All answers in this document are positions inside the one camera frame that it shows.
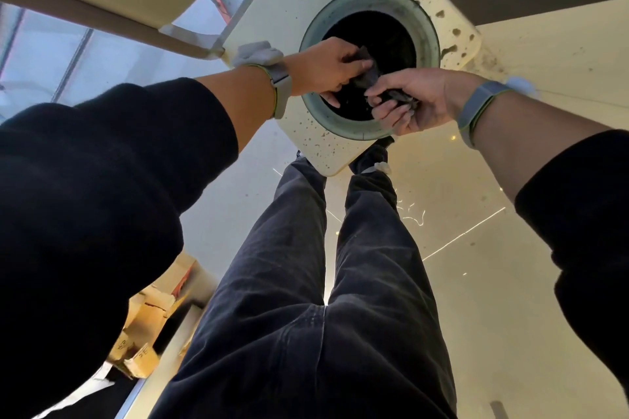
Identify grey-green bin opening ring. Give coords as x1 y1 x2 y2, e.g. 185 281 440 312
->
299 0 442 141

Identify grey right wristband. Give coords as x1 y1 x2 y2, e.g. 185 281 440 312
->
456 76 541 150

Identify person's right hand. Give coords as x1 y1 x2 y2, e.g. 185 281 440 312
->
365 68 485 137

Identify grey wristband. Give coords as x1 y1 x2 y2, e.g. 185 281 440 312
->
456 76 541 150
231 41 294 120

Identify person's left forearm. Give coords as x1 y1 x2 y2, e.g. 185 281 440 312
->
196 53 295 155

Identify person's black right sleeve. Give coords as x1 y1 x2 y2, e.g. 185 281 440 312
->
514 129 629 387

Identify person's left hand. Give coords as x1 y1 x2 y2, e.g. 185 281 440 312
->
290 37 375 108

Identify person's black sleeve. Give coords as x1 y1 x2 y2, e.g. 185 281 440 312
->
514 129 629 387
0 77 240 419

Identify person's black left sleeve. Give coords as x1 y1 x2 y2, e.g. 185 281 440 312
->
0 77 240 419

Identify brown cardboard boxes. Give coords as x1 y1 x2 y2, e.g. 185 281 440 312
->
105 257 198 381

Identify person's dark trousers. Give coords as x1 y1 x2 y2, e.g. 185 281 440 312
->
149 136 459 419

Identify person's black right shoe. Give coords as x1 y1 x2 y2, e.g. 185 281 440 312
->
348 136 396 175

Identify grey left wristband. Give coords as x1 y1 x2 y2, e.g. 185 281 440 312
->
231 41 294 120

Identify person's right forearm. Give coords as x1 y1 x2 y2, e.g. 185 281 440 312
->
467 89 616 204

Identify black trash bag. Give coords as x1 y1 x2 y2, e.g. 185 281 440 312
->
322 10 419 123

